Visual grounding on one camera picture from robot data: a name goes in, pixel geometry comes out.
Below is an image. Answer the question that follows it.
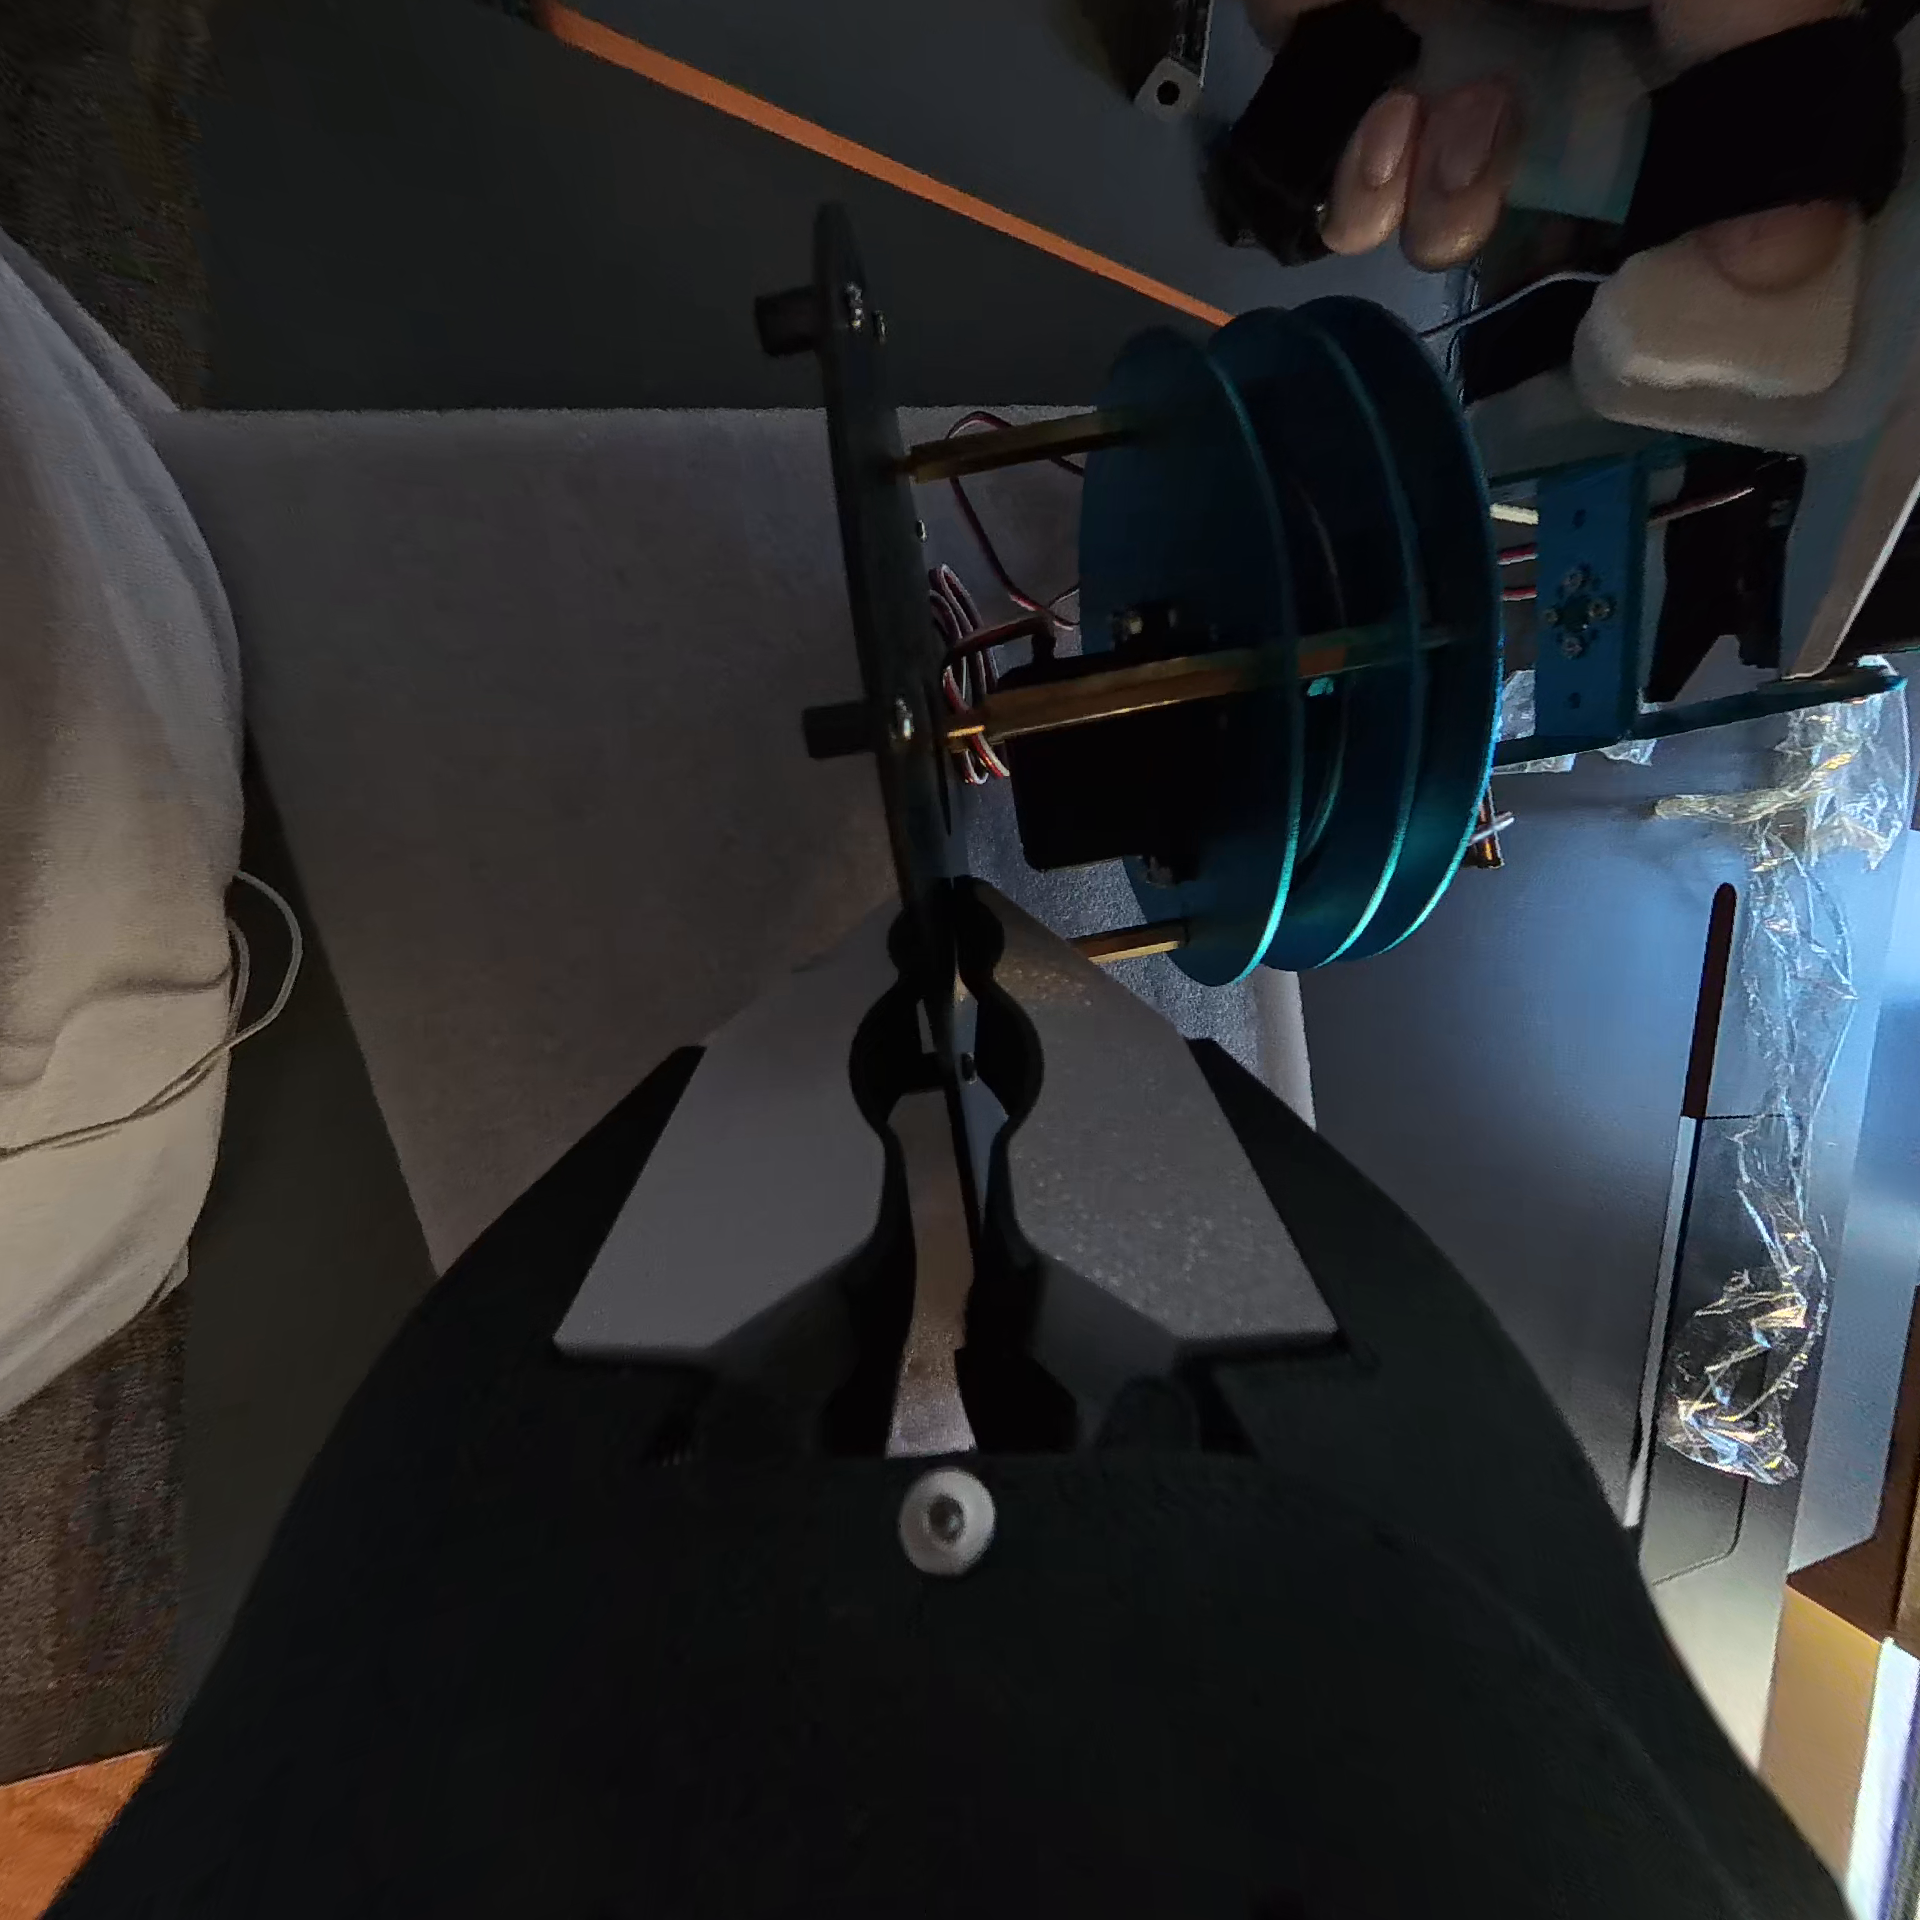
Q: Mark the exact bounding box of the person's white clothing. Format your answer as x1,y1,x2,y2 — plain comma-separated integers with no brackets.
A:
0,226,303,1422

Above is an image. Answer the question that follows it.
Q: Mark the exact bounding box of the crumpled clear plastic wrap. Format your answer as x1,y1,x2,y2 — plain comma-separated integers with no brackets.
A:
1649,692,1920,1486

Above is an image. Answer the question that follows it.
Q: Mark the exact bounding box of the blue toy robot arm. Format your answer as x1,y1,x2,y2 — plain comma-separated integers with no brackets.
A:
753,201,1907,1201

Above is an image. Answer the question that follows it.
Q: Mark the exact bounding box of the white foam sheet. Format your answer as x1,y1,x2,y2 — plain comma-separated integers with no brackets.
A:
140,405,1320,1457

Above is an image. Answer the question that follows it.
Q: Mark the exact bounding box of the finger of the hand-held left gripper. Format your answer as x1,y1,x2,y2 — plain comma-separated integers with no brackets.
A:
1572,226,1920,677

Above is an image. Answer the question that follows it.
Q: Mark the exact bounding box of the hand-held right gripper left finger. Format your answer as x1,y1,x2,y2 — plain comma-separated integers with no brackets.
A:
551,915,920,1453

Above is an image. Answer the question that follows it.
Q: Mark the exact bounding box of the desk with orange edge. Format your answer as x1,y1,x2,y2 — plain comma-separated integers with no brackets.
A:
533,0,1307,323

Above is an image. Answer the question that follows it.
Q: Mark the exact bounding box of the person's left hand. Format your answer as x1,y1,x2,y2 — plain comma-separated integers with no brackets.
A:
1244,0,1653,274

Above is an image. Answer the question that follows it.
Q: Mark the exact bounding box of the large glass window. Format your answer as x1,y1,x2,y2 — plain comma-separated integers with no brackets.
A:
1847,1637,1920,1920

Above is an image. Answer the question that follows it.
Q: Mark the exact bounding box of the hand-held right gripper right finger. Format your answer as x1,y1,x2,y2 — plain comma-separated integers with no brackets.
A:
952,881,1342,1449

